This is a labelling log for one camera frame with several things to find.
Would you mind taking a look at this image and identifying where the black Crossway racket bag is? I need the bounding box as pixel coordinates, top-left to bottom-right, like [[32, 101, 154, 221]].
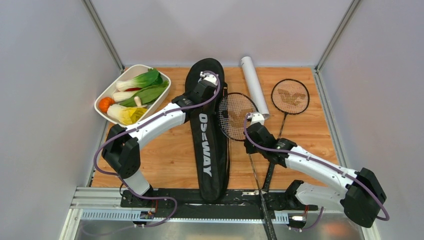
[[184, 57, 231, 203]]

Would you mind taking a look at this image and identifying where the black badminton racket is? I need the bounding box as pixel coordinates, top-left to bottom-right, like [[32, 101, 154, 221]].
[[261, 78, 311, 193], [218, 92, 277, 240]]

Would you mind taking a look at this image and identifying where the white shuttlecock tube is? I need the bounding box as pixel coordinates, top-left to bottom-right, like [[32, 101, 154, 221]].
[[240, 56, 270, 120]]

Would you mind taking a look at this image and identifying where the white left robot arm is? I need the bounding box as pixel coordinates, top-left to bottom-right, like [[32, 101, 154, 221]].
[[96, 75, 221, 197]]

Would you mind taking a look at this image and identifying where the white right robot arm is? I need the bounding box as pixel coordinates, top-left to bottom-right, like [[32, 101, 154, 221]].
[[244, 122, 390, 228]]

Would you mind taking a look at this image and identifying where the green bok choy lower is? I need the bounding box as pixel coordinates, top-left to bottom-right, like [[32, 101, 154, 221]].
[[112, 81, 169, 107]]

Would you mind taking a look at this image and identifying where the green bok choy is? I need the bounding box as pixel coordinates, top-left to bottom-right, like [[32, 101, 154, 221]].
[[112, 81, 169, 107], [115, 68, 163, 92]]

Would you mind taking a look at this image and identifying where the green bok choy top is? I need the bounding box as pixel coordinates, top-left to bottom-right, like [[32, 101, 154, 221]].
[[115, 68, 163, 92]]

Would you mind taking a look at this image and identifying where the beige mushroom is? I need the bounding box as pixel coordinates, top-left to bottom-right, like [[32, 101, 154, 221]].
[[133, 96, 143, 108]]

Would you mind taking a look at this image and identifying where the white oval vegetable basket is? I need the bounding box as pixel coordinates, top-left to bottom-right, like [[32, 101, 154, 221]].
[[94, 64, 171, 127]]

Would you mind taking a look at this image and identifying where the red chili pepper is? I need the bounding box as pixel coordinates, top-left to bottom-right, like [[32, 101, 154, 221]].
[[123, 87, 142, 93]]

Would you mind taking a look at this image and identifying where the yellow napa cabbage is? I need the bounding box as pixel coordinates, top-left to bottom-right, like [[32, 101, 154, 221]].
[[106, 104, 148, 126]]

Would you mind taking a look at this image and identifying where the orange tangerine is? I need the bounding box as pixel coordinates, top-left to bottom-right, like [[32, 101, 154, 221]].
[[98, 97, 115, 113]]

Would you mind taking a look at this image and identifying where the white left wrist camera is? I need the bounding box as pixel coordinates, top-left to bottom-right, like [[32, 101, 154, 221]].
[[198, 71, 218, 86]]

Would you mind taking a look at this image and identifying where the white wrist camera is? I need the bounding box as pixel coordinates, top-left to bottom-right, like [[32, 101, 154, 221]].
[[247, 112, 265, 126], [198, 71, 218, 86]]

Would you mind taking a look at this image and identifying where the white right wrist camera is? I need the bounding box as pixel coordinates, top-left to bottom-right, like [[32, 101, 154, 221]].
[[247, 112, 265, 126]]

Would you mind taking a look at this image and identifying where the left aluminium frame post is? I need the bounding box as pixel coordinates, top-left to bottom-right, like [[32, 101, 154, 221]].
[[82, 0, 125, 73]]

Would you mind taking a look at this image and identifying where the aluminium frame post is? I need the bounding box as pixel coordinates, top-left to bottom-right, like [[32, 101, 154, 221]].
[[315, 0, 362, 73], [82, 0, 125, 73]]

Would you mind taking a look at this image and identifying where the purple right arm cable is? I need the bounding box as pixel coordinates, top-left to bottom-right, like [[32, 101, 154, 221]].
[[243, 113, 391, 231]]

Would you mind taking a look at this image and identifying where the right aluminium frame post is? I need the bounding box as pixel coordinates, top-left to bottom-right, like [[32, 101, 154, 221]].
[[315, 0, 362, 73]]

